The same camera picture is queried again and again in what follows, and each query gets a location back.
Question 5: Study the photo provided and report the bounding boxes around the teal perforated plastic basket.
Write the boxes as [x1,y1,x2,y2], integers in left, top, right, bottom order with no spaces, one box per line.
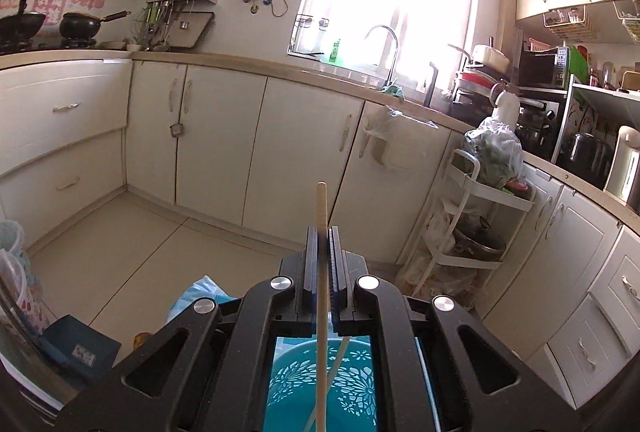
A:
[262,334,442,432]

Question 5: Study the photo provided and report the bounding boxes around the plastic bag on door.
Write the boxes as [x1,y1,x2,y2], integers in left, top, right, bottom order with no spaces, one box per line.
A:
[362,104,441,173]

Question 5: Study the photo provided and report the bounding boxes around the clear bag of vegetables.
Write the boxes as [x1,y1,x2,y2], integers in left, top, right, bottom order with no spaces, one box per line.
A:
[462,114,528,194]

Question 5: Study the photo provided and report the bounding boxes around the dark blue box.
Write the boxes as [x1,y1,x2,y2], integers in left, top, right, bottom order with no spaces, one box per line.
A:
[40,314,122,380]

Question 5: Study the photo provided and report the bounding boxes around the white shelf unit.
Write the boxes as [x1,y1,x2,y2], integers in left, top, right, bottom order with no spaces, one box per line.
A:
[550,82,640,193]

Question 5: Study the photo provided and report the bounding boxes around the wooden chopstick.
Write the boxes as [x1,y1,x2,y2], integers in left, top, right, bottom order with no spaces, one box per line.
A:
[305,336,351,432]
[314,182,329,432]

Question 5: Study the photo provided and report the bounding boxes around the black cooker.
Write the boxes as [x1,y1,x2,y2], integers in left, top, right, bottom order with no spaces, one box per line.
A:
[515,104,557,149]

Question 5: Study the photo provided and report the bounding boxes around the hanging metal tray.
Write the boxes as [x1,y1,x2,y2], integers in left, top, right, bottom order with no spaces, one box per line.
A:
[167,11,216,49]

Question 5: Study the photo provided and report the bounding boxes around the black frying pan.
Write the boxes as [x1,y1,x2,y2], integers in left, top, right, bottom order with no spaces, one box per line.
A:
[59,9,132,43]

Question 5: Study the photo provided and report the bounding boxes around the chrome gooseneck faucet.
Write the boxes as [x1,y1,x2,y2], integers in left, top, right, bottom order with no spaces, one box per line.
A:
[364,24,401,85]

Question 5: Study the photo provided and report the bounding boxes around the black microwave oven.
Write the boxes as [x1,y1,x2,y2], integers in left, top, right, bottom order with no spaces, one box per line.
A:
[517,46,571,88]

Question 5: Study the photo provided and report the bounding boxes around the white jug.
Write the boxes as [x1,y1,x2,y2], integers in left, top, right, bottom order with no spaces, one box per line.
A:
[492,91,522,129]

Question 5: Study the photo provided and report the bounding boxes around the white thermos kettle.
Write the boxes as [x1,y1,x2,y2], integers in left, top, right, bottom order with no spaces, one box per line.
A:
[602,126,640,213]

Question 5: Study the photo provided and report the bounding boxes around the black wok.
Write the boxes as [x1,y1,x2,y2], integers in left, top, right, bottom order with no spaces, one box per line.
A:
[0,0,47,47]

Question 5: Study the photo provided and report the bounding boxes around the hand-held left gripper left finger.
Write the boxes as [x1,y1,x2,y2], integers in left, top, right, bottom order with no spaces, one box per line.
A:
[55,226,320,432]

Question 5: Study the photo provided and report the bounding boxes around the white rolling cart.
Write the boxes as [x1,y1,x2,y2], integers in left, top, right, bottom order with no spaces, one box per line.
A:
[395,148,536,309]

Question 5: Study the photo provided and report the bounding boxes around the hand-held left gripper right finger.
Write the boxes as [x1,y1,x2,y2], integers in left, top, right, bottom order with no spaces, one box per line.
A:
[329,226,583,432]

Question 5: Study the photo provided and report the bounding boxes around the steel pot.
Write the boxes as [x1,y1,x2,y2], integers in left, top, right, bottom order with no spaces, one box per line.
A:
[557,132,613,179]

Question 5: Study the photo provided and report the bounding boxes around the hanging wire basket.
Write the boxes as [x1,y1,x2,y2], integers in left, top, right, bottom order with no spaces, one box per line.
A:
[612,0,640,44]
[543,4,599,39]

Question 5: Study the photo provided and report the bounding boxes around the clear plastic containers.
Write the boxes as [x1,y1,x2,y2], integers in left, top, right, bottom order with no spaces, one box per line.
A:
[0,220,51,338]

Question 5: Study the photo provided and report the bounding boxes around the lidded metal pot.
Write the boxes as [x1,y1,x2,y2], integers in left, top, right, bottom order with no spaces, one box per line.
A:
[452,217,507,263]

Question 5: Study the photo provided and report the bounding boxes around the green cutting board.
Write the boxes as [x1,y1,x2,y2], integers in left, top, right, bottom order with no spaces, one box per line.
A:
[570,46,592,85]

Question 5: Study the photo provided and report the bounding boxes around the cream base cabinets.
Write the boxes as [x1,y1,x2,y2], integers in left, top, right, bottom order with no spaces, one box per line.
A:
[0,49,640,413]

